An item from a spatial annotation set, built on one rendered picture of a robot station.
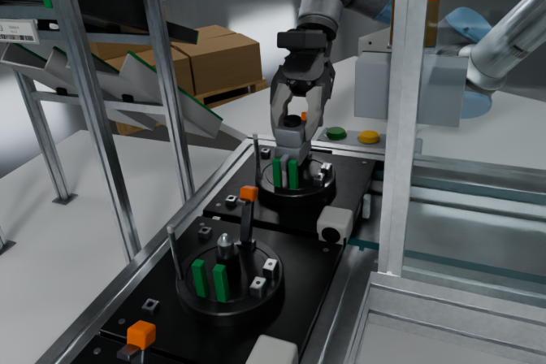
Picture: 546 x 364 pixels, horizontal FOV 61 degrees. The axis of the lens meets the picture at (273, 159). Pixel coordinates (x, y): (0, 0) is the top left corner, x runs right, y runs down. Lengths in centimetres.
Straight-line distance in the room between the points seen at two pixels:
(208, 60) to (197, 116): 265
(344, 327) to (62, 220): 66
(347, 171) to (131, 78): 40
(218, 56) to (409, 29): 310
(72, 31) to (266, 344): 42
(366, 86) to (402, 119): 6
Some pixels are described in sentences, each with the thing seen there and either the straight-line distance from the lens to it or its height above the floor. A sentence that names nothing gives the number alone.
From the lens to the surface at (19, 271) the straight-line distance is 96.
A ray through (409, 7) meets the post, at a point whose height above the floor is 131.
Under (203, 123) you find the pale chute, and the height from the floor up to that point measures 104.
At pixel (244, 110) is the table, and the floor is 86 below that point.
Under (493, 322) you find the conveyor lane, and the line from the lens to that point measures 69.
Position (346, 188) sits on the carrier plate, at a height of 97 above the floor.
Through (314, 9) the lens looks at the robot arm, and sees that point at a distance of 83.
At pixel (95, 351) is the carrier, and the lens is 61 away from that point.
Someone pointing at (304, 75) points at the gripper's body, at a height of 115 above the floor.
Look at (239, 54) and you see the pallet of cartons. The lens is 362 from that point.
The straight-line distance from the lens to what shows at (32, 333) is 83.
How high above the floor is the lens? 141
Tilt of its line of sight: 29 degrees down
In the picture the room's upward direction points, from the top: 4 degrees counter-clockwise
